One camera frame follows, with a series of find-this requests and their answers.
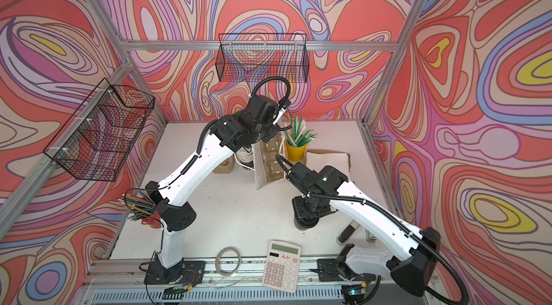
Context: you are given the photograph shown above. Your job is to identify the black white paper coffee cup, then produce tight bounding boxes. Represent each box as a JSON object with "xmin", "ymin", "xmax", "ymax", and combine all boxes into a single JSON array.
[{"xmin": 294, "ymin": 218, "xmax": 319, "ymax": 231}]

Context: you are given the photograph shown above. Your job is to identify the white paper takeout bag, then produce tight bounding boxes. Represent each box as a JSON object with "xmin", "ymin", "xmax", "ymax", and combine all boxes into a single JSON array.
[{"xmin": 252, "ymin": 132, "xmax": 285, "ymax": 191}]

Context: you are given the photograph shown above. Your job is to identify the single pulp cup carrier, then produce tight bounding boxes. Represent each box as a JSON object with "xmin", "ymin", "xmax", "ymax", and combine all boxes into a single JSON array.
[{"xmin": 260, "ymin": 134, "xmax": 284, "ymax": 183}]

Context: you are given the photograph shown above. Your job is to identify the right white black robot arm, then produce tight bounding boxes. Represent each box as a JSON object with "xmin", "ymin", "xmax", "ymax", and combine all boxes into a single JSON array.
[{"xmin": 277, "ymin": 155, "xmax": 469, "ymax": 304}]

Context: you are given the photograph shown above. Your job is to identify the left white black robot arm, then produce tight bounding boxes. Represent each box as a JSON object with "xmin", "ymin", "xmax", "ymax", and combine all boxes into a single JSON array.
[{"xmin": 145, "ymin": 94, "xmax": 290, "ymax": 285}]

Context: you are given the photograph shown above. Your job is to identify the stack of paper coffee cups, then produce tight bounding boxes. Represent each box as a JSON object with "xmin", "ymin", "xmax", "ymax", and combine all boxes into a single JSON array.
[{"xmin": 234, "ymin": 151, "xmax": 254, "ymax": 171}]

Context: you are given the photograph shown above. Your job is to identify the brown napkin holder box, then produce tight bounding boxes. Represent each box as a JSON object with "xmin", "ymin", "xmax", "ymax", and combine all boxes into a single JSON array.
[{"xmin": 304, "ymin": 148, "xmax": 351, "ymax": 176}]

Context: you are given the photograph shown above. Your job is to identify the white paper napkins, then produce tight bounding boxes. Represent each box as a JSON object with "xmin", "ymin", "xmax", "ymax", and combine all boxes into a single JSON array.
[{"xmin": 305, "ymin": 151, "xmax": 351, "ymax": 174}]

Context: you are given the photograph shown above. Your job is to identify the yellow metal bucket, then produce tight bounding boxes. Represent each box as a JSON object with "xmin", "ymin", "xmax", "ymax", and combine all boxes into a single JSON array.
[{"xmin": 285, "ymin": 141, "xmax": 307, "ymax": 163}]

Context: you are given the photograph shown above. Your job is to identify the bundle of wrapped straws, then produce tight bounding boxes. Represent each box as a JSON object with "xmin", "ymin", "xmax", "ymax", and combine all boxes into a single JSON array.
[{"xmin": 284, "ymin": 115, "xmax": 317, "ymax": 148}]

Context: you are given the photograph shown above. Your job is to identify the silver black stapler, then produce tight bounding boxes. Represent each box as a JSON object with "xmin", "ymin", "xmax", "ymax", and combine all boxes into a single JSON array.
[{"xmin": 336, "ymin": 220, "xmax": 377, "ymax": 245}]

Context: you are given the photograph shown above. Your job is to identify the white desk calculator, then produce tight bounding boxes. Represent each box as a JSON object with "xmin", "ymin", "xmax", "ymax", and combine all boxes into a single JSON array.
[{"xmin": 262, "ymin": 240, "xmax": 301, "ymax": 293}]

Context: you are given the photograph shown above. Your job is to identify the cup of coloured pencils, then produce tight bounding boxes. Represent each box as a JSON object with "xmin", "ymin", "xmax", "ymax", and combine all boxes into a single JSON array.
[{"xmin": 121, "ymin": 188, "xmax": 164, "ymax": 229}]

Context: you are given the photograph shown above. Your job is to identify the black wire basket back wall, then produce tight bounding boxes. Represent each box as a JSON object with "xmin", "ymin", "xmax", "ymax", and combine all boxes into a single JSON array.
[{"xmin": 215, "ymin": 33, "xmax": 310, "ymax": 83}]

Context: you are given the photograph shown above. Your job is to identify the black wire basket wall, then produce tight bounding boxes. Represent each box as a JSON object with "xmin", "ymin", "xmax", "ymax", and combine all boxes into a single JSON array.
[
  {"xmin": 215, "ymin": 33, "xmax": 310, "ymax": 83},
  {"xmin": 43, "ymin": 79, "xmax": 155, "ymax": 182}
]

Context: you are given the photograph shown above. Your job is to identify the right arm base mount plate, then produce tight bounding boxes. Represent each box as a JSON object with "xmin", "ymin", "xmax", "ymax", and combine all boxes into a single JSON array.
[{"xmin": 310, "ymin": 244, "xmax": 377, "ymax": 283}]

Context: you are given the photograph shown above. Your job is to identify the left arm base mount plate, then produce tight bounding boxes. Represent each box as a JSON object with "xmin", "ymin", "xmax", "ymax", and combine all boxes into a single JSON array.
[{"xmin": 144, "ymin": 258, "xmax": 206, "ymax": 286}]

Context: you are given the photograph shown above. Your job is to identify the black wire basket left wall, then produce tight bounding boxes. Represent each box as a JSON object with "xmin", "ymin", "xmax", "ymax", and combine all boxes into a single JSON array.
[{"xmin": 43, "ymin": 79, "xmax": 155, "ymax": 182}]

